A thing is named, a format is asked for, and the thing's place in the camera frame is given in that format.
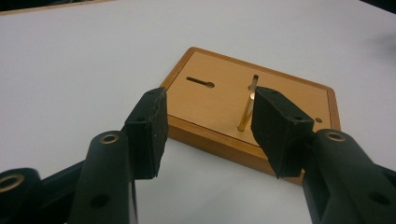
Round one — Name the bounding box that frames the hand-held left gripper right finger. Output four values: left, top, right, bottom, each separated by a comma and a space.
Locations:
250, 86, 396, 224

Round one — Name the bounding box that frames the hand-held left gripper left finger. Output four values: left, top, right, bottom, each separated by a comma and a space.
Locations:
67, 87, 169, 224

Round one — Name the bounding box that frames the wooden photo frame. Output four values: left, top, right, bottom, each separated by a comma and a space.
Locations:
159, 46, 342, 187

